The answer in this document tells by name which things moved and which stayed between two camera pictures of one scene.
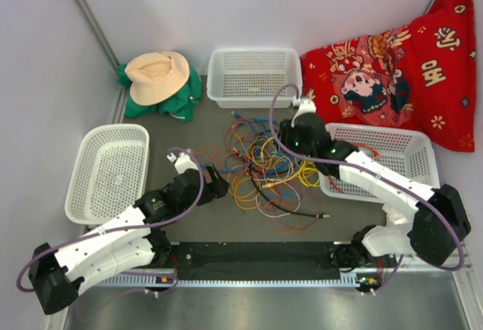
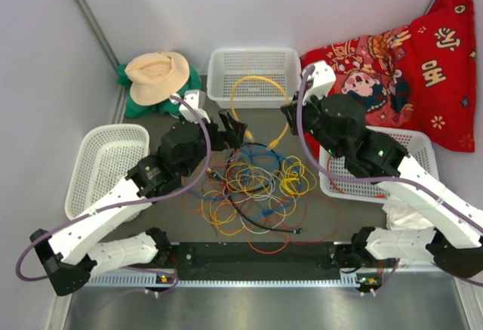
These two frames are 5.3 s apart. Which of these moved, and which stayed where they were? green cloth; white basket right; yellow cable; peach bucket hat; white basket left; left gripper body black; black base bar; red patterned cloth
Moved: left gripper body black; yellow cable
Stayed: peach bucket hat; black base bar; red patterned cloth; green cloth; white basket right; white basket left
